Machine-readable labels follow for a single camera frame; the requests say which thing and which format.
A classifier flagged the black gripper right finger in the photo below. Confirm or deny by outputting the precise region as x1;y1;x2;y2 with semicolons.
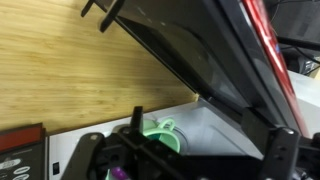
241;108;277;155

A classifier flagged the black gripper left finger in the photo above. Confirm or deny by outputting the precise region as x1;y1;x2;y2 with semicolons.
130;106;143;133

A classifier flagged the mint green pot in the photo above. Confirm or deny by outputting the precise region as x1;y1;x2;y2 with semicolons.
105;118;181;180

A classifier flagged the black microwave body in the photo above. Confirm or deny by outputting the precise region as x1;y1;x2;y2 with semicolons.
48;71;320;180

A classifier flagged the purple toy vegetable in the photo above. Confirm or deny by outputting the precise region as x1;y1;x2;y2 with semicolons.
111;167;129;180

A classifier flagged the black cable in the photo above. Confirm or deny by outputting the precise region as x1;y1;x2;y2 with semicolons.
269;0;320;76

